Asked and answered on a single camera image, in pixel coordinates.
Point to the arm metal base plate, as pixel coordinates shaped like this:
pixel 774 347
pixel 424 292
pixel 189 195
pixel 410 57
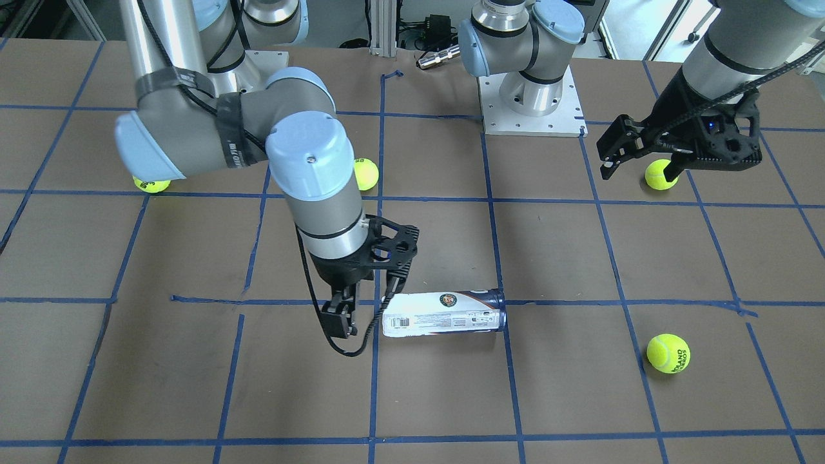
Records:
pixel 262 64
pixel 535 122

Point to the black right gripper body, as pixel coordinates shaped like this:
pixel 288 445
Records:
pixel 336 271

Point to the aluminium frame post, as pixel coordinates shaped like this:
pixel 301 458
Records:
pixel 383 18

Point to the black power adapter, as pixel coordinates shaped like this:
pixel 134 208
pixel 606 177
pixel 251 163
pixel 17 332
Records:
pixel 436 29

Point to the silver metal cylinder plug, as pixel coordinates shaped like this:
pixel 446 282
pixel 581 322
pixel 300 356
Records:
pixel 431 59

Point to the near yellow tennis ball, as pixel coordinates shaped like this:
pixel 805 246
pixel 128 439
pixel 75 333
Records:
pixel 668 353

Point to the centre yellow tennis ball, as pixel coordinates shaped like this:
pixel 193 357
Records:
pixel 366 173

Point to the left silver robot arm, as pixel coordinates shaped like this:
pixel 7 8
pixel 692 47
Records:
pixel 748 44

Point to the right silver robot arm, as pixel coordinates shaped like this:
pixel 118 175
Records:
pixel 203 104

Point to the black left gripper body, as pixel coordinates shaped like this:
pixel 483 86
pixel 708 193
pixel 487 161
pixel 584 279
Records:
pixel 675 111

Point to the far yellow tennis ball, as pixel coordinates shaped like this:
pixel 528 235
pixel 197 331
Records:
pixel 655 177
pixel 151 187

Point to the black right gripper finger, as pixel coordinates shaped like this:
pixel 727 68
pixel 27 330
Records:
pixel 395 279
pixel 337 314

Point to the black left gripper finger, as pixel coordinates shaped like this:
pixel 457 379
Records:
pixel 621 142
pixel 672 170

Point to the white blue tennis ball can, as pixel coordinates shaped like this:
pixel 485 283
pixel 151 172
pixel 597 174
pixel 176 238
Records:
pixel 449 312

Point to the yellow tennis ball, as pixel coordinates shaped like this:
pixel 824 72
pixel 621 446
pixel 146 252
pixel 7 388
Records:
pixel 655 177
pixel 668 353
pixel 366 173
pixel 151 187

